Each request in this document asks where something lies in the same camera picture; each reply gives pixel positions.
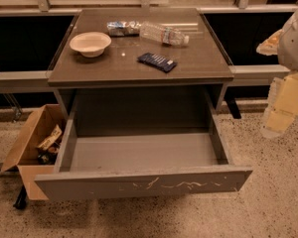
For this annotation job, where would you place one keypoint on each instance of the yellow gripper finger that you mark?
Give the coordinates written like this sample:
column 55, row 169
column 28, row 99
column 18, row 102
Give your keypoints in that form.
column 282, row 106
column 269, row 47

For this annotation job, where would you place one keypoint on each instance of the dark blue rxbar blueberry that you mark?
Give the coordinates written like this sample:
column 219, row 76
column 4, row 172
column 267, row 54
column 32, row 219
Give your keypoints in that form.
column 157, row 61

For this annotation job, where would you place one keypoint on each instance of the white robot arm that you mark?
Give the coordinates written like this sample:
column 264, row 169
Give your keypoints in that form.
column 288, row 44

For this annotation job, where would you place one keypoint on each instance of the open grey top drawer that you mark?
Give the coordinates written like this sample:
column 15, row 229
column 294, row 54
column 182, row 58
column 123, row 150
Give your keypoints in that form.
column 133, row 147

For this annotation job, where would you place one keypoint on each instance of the clear plastic water bottle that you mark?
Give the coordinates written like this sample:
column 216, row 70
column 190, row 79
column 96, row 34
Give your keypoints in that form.
column 163, row 34

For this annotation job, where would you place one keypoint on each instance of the grey cabinet table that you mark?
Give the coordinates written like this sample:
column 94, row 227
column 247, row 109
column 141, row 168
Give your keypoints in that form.
column 200, row 62

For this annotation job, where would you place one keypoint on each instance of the silver blue snack bag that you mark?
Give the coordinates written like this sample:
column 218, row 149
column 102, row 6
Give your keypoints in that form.
column 123, row 28

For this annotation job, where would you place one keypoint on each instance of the white paper bowl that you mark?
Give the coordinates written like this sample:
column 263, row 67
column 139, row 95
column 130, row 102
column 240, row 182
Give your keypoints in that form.
column 91, row 44

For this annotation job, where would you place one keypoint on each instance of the snack wrapper in box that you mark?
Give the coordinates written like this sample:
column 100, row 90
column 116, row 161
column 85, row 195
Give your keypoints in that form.
column 51, row 139

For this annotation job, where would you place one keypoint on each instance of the brown cardboard box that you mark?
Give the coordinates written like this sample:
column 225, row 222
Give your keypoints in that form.
column 24, row 155

